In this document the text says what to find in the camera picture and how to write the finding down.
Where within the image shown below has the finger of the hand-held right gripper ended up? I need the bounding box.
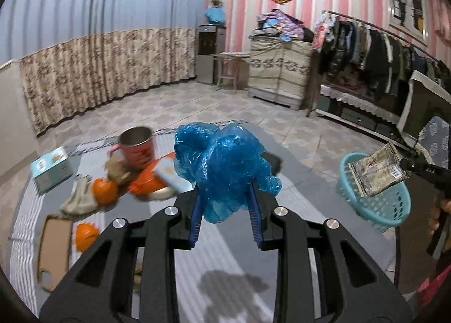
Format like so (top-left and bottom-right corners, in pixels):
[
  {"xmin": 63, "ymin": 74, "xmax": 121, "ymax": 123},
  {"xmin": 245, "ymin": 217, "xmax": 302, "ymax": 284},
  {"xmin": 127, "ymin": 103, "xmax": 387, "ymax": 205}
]
[{"xmin": 399, "ymin": 158, "xmax": 451, "ymax": 186}]

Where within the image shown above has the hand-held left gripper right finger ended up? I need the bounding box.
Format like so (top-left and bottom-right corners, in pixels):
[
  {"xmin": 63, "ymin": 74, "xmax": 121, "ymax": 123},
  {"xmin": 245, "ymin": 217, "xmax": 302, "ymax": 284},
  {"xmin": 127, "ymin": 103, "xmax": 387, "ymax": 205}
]
[{"xmin": 247, "ymin": 182, "xmax": 414, "ymax": 323}]

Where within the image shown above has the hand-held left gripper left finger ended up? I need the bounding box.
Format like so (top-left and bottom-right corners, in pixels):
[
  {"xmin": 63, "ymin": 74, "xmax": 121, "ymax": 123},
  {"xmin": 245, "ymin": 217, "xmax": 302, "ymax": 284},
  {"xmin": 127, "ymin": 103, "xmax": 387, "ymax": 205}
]
[{"xmin": 39, "ymin": 189, "xmax": 205, "ymax": 323}]

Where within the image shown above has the printed snack packet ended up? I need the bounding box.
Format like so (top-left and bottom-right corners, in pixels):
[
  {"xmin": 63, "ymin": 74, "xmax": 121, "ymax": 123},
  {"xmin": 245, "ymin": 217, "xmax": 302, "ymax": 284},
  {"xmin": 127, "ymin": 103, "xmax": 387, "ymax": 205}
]
[{"xmin": 348, "ymin": 142, "xmax": 411, "ymax": 198}]

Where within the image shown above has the teal plastic basket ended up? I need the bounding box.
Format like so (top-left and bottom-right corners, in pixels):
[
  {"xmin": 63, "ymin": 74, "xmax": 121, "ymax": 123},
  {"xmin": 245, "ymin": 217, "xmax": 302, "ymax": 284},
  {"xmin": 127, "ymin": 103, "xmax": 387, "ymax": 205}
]
[{"xmin": 336, "ymin": 152, "xmax": 412, "ymax": 234}]

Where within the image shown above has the blue plastic bag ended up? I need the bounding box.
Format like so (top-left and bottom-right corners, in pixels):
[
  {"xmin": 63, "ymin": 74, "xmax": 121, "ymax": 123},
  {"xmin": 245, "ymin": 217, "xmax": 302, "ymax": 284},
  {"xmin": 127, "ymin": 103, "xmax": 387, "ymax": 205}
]
[{"xmin": 174, "ymin": 123, "xmax": 283, "ymax": 224}]

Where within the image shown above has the orange plastic wrapper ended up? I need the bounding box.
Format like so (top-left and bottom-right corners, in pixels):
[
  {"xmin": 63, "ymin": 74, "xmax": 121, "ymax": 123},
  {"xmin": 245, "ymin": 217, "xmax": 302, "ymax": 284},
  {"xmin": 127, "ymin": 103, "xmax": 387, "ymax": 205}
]
[{"xmin": 127, "ymin": 154, "xmax": 177, "ymax": 199}]

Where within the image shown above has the orange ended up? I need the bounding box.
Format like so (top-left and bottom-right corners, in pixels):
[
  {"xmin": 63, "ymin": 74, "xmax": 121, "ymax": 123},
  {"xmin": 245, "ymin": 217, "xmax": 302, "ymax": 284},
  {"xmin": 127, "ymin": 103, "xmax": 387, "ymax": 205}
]
[
  {"xmin": 92, "ymin": 177, "xmax": 118, "ymax": 204},
  {"xmin": 75, "ymin": 223, "xmax": 101, "ymax": 252}
]

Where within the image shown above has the grey patterned cloth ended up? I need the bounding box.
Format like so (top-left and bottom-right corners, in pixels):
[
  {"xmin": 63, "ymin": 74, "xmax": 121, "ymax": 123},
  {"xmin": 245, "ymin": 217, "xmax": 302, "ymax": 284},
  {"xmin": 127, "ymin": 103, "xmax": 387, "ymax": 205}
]
[{"xmin": 416, "ymin": 116, "xmax": 450, "ymax": 169}]

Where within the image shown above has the grey striped blanket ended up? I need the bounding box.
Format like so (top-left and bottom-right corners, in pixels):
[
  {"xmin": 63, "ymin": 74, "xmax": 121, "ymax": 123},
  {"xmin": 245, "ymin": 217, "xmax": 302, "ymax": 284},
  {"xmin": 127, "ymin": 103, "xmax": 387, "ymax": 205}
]
[{"xmin": 9, "ymin": 121, "xmax": 399, "ymax": 323}]

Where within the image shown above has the covered television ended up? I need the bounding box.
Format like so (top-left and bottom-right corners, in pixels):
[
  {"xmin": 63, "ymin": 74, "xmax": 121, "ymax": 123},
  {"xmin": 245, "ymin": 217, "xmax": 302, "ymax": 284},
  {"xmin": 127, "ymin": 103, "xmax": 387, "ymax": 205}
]
[{"xmin": 396, "ymin": 70, "xmax": 451, "ymax": 155}]

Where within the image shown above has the light blue small packet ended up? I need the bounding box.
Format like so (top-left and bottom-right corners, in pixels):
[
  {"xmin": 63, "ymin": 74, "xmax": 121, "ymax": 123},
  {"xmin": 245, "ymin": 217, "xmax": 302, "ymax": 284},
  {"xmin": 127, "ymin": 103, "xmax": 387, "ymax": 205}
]
[{"xmin": 155, "ymin": 159, "xmax": 194, "ymax": 194}]

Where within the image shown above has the pink metal mug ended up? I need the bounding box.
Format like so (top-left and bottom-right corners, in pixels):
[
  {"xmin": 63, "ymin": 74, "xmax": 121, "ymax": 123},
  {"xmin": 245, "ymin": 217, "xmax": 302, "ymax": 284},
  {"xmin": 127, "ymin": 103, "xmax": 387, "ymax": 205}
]
[{"xmin": 109, "ymin": 126, "xmax": 158, "ymax": 170}]

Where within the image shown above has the lace-covered low shelf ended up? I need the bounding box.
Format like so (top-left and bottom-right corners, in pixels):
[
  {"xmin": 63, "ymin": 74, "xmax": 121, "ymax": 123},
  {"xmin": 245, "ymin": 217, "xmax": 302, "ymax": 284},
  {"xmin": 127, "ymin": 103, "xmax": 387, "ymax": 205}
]
[{"xmin": 319, "ymin": 84, "xmax": 402, "ymax": 126}]

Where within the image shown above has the beige crumpled cloth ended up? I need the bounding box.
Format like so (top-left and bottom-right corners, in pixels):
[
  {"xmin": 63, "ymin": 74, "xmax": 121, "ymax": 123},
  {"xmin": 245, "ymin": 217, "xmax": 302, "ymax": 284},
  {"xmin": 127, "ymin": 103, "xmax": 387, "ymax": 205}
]
[{"xmin": 60, "ymin": 177, "xmax": 99, "ymax": 216}]

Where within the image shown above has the row of hanging clothes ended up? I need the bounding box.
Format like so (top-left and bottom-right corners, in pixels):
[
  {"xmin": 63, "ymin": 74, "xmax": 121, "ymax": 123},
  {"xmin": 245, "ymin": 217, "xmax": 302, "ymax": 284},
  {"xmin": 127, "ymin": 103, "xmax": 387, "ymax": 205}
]
[{"xmin": 313, "ymin": 15, "xmax": 451, "ymax": 112}]

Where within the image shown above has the metal clothes rack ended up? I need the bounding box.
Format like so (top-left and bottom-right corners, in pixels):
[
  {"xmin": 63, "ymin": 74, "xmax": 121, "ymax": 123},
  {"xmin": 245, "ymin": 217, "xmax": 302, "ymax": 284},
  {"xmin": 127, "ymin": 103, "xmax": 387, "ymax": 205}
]
[{"xmin": 306, "ymin": 10, "xmax": 451, "ymax": 148}]

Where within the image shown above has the brown cardboard board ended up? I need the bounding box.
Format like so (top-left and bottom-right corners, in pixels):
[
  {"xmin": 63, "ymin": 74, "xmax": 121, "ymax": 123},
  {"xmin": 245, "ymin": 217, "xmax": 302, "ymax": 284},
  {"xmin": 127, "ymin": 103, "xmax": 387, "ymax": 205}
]
[{"xmin": 37, "ymin": 215, "xmax": 76, "ymax": 290}]

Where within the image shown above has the teal cardboard box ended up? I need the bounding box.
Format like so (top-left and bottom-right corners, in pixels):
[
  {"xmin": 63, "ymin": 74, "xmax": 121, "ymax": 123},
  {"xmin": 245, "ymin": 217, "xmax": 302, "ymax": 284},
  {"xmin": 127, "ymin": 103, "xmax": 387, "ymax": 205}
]
[{"xmin": 30, "ymin": 146, "xmax": 74, "ymax": 196}]

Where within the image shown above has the cloth-covered cabinet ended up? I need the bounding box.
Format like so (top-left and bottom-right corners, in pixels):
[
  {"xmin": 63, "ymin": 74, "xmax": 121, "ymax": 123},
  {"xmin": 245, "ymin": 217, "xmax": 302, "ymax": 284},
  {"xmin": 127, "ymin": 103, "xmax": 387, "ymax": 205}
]
[{"xmin": 247, "ymin": 35, "xmax": 314, "ymax": 110}]

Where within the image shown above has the small metal table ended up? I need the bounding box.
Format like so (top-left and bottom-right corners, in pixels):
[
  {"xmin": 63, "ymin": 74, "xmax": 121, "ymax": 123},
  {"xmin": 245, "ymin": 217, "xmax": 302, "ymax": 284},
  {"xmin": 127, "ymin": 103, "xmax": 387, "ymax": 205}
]
[{"xmin": 211, "ymin": 52, "xmax": 251, "ymax": 91}]

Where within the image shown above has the grey water dispenser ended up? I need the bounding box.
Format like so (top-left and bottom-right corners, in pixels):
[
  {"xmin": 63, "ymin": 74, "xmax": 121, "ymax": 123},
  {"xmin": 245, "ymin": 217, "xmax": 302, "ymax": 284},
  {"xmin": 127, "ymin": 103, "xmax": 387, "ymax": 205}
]
[{"xmin": 196, "ymin": 24, "xmax": 227, "ymax": 85}]

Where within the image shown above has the blue floral curtain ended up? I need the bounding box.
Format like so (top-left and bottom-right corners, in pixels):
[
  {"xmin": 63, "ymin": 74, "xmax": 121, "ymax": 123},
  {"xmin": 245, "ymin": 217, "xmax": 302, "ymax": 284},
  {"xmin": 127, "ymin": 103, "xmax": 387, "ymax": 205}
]
[{"xmin": 0, "ymin": 0, "xmax": 208, "ymax": 137}]

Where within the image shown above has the pile of clothes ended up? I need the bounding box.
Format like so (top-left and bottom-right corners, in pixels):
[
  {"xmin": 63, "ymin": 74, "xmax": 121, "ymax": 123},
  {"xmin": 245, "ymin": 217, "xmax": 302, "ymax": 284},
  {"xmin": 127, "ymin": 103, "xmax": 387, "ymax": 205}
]
[{"xmin": 251, "ymin": 9, "xmax": 314, "ymax": 42}]

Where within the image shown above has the blue bag on dispenser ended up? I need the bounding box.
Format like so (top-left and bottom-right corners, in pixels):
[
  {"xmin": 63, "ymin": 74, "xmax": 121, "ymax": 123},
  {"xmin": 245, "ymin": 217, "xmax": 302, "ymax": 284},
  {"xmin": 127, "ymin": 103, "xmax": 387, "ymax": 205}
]
[{"xmin": 204, "ymin": 7, "xmax": 226, "ymax": 25}]

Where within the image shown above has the wall poster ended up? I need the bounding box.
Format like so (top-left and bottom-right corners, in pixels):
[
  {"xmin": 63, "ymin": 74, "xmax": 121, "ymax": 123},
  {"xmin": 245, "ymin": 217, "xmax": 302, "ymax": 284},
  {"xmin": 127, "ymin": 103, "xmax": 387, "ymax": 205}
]
[{"xmin": 388, "ymin": 0, "xmax": 431, "ymax": 45}]

